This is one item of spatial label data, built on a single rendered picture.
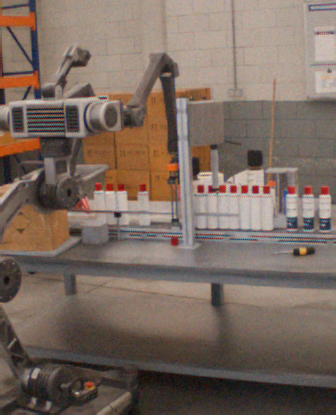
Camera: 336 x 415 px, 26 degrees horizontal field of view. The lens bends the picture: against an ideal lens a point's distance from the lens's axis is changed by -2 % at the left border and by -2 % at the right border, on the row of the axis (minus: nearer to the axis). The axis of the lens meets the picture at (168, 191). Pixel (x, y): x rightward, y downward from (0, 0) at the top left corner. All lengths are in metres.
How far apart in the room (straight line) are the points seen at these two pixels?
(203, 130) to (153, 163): 3.79
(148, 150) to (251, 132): 1.55
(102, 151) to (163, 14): 2.04
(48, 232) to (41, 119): 0.54
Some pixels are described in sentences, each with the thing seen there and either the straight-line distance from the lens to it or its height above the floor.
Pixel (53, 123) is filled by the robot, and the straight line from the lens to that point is 3.00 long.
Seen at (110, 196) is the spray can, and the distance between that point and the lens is 3.53.
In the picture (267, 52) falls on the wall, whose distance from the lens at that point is 7.96.
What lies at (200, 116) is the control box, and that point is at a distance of 3.17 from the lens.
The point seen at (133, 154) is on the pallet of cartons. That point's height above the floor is 0.80.
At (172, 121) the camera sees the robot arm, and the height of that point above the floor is 1.38.
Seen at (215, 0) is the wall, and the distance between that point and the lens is 8.23.
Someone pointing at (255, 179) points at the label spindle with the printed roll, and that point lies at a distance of 3.88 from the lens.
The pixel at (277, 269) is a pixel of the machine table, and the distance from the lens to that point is 2.89.
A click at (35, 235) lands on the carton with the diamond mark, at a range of 3.29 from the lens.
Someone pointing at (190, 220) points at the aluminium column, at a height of 0.95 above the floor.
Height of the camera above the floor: 1.65
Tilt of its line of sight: 10 degrees down
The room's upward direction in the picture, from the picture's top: 3 degrees counter-clockwise
